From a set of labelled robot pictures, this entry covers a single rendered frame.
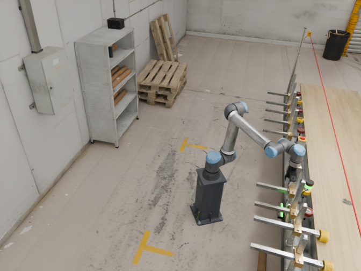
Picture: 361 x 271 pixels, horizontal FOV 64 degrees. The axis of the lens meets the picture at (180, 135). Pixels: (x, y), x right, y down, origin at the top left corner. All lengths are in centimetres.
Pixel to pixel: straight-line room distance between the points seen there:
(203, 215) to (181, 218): 26
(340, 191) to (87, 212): 264
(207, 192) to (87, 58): 222
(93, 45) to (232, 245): 281
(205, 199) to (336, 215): 126
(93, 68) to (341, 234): 321
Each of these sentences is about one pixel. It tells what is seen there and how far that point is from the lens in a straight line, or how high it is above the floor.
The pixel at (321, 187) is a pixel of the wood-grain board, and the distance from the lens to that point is 285.
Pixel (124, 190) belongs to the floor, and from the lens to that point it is 378.
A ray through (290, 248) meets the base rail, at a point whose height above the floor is 70.
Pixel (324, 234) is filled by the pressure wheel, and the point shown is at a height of 98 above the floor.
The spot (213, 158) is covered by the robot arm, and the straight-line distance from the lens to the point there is 289.
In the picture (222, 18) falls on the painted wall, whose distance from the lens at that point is 979.
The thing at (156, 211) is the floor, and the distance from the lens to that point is 352.
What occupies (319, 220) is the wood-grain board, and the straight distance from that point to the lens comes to 257.
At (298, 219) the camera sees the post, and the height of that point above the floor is 102.
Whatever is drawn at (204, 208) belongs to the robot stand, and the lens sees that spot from 328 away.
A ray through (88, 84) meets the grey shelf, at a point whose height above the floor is 100.
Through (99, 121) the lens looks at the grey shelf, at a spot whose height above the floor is 43.
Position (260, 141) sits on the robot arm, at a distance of 237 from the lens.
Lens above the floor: 267
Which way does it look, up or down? 35 degrees down
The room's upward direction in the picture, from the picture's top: 3 degrees clockwise
